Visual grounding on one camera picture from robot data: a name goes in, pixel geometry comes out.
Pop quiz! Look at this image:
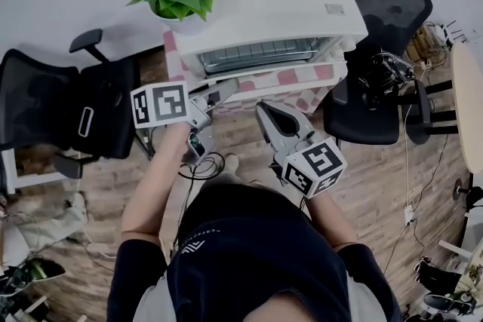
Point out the black mesh office chair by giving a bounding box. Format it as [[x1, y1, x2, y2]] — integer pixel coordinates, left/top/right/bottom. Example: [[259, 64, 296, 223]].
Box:
[[322, 0, 460, 146]]

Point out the black device with cables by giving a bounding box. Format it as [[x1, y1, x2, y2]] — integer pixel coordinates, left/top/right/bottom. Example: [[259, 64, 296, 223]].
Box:
[[356, 51, 418, 110]]

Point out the person's right forearm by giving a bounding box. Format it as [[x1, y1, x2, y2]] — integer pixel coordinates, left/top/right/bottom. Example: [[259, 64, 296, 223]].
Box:
[[305, 192, 359, 250]]

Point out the white router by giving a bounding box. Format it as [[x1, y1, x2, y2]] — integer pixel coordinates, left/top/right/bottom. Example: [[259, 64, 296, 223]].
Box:
[[433, 20, 469, 46]]

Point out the grey black office chair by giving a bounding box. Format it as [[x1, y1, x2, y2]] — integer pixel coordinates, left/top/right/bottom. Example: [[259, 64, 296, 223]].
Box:
[[422, 292, 478, 316]]

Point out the person's dark top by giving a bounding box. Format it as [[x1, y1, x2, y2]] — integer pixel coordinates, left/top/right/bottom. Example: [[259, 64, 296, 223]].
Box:
[[107, 182, 403, 322]]

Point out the black office chair white label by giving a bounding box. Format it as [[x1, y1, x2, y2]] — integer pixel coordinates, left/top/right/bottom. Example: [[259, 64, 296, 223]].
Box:
[[0, 28, 143, 180]]

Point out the white desk frame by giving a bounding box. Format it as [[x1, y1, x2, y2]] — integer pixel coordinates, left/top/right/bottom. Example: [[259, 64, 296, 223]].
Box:
[[437, 237, 475, 262], [0, 146, 82, 197]]

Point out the black stand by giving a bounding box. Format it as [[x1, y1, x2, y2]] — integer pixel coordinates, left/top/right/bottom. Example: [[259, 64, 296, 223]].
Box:
[[452, 179, 483, 214]]

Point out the black green shoe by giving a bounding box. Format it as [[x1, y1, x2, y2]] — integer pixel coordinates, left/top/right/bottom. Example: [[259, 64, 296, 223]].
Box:
[[0, 257, 67, 299]]

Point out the person's left forearm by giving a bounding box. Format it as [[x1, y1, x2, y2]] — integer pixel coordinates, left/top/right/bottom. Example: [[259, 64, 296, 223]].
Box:
[[120, 122, 192, 242]]

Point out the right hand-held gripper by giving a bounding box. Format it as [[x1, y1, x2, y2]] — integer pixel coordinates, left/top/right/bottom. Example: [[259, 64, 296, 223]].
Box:
[[255, 100, 349, 201]]

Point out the person's left shoe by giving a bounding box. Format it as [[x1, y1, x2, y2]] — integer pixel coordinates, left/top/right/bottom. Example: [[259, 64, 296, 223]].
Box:
[[223, 153, 241, 175]]

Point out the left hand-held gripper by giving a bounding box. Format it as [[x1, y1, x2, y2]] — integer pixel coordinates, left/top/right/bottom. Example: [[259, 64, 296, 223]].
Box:
[[130, 78, 240, 167]]

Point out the pink white checked tablecloth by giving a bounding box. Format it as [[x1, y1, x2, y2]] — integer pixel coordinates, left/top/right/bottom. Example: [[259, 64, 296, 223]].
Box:
[[162, 29, 348, 114]]

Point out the round light wood table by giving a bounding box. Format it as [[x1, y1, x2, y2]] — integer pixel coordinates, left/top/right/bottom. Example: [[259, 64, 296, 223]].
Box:
[[424, 41, 483, 175]]

